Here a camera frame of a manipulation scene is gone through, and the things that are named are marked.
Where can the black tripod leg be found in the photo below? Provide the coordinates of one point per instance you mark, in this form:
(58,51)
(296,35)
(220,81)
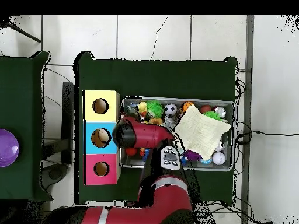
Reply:
(23,33)

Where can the yellow duck toy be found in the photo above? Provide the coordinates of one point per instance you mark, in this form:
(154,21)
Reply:
(142,106)

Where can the white baseball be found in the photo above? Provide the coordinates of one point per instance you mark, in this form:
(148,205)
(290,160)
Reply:
(218,158)

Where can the grey round foot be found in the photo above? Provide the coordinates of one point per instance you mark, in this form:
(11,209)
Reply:
(55,173)

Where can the purple bowl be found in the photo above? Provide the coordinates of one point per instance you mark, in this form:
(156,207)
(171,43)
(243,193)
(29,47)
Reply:
(8,148)

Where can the wooden box with three holes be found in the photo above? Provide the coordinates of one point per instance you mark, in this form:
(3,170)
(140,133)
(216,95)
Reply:
(112,112)

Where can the small orange basketball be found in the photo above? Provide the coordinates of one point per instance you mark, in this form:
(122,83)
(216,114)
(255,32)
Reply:
(186,106)

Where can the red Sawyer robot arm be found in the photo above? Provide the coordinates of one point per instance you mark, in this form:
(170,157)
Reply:
(144,134)

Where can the small red ball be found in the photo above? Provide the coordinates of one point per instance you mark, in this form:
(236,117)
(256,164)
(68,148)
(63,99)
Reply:
(131,152)

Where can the dark green side tablecloth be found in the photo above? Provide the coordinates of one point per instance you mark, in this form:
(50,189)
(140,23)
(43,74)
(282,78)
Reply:
(21,93)

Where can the toy hamburger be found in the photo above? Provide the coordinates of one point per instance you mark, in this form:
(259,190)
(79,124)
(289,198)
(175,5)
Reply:
(156,121)

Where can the green spiky ball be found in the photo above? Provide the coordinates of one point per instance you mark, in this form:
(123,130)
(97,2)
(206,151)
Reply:
(211,114)
(154,109)

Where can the small soccer ball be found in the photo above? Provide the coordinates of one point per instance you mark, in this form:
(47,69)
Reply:
(170,110)

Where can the brown red ball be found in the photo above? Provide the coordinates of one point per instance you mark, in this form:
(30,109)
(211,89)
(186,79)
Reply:
(205,109)

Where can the shallow mesh bin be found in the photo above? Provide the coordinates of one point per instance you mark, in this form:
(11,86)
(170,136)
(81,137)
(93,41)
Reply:
(210,168)

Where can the cream knitted cloth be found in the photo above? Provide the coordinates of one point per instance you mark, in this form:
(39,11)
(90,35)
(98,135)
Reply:
(203,130)

